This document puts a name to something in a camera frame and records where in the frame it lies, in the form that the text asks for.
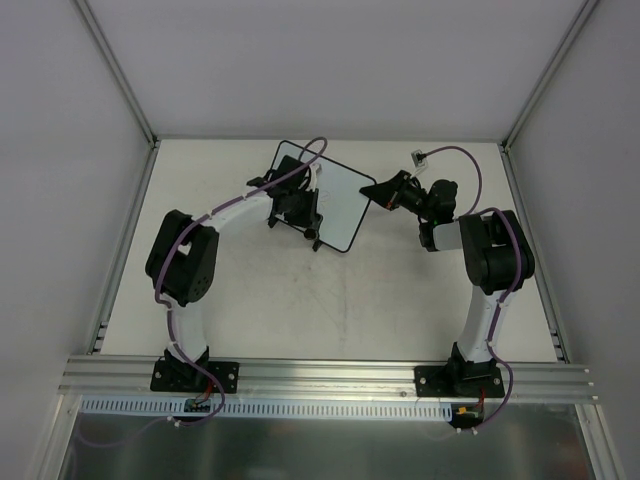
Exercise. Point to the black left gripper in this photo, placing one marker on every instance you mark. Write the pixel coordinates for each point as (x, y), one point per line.
(296, 212)

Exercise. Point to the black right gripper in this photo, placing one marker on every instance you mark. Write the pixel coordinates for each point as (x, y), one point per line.
(400, 191)

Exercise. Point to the black felt whiteboard eraser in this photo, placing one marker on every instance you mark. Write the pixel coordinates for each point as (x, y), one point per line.
(311, 234)

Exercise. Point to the white whiteboard black frame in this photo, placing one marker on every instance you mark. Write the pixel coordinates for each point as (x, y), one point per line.
(342, 206)

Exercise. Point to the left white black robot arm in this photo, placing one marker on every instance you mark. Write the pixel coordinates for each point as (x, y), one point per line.
(183, 257)

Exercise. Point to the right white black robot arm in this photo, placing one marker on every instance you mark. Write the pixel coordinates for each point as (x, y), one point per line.
(497, 260)

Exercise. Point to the metal easel stand black feet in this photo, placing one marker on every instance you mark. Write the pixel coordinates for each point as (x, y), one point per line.
(272, 222)

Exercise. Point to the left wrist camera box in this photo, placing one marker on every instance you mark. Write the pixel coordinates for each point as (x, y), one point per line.
(315, 171)

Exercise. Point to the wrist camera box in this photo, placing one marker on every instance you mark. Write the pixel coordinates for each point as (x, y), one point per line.
(315, 171)
(418, 158)

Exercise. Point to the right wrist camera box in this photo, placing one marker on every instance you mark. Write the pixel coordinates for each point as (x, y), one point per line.
(418, 158)

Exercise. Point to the right aluminium frame post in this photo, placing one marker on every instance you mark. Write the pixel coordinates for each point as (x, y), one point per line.
(563, 48)

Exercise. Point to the aluminium frame post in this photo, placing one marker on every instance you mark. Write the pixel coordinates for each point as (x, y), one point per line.
(101, 42)
(563, 48)

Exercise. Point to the aluminium mounting rail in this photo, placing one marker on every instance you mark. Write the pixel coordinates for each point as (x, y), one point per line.
(547, 383)

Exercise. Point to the left aluminium frame post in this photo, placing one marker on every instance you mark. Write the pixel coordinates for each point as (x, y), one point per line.
(101, 42)

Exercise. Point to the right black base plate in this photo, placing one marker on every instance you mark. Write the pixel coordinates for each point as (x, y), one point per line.
(435, 381)

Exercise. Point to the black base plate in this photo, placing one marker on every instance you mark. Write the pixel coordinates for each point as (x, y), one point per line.
(174, 376)
(435, 381)

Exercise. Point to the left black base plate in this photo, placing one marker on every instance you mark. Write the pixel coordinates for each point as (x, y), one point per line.
(174, 376)

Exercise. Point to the white slotted cable duct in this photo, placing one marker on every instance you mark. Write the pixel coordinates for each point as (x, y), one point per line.
(268, 408)

